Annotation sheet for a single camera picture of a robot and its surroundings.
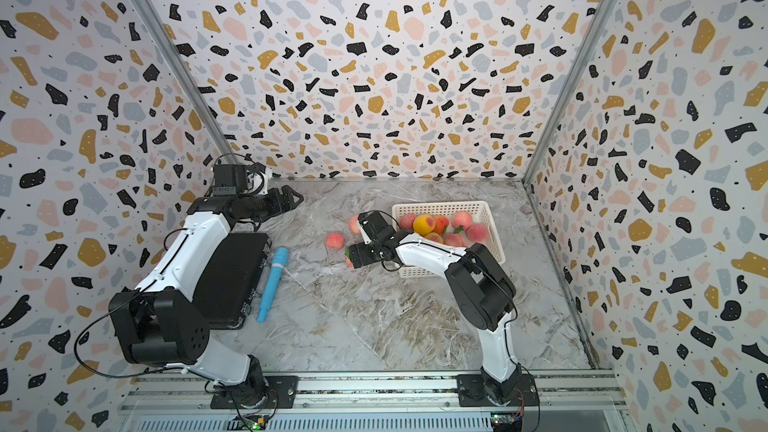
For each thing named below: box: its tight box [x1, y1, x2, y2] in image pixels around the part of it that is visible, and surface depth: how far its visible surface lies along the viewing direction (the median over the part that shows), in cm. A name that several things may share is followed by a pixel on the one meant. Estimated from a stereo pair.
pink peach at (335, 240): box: [325, 232, 345, 250], surface depth 101 cm
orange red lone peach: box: [434, 215, 450, 235], surface depth 105 cm
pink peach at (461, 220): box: [451, 210, 473, 234], surface depth 105 cm
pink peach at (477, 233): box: [466, 224, 489, 243], surface depth 102 cm
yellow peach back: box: [413, 214, 436, 236], surface depth 100 cm
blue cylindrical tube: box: [257, 247, 289, 323], surface depth 93 cm
